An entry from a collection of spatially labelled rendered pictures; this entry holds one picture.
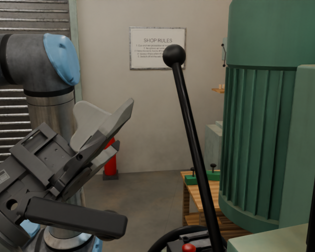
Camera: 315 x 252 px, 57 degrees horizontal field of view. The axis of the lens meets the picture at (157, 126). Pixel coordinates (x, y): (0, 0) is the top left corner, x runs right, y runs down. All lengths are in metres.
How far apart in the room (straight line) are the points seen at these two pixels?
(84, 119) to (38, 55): 0.36
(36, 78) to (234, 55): 0.46
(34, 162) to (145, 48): 3.05
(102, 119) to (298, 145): 0.22
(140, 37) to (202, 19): 0.73
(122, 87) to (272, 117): 3.06
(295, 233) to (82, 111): 0.25
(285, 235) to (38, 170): 0.26
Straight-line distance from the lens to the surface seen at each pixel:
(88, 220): 0.36
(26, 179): 0.39
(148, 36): 3.37
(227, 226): 2.32
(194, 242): 0.74
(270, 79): 0.37
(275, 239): 0.24
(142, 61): 3.36
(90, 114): 0.35
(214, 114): 3.64
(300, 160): 0.33
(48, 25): 3.40
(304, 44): 0.36
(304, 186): 0.34
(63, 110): 0.73
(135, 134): 3.50
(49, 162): 0.38
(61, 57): 0.68
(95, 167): 0.43
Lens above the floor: 1.43
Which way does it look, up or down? 14 degrees down
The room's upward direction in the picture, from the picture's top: straight up
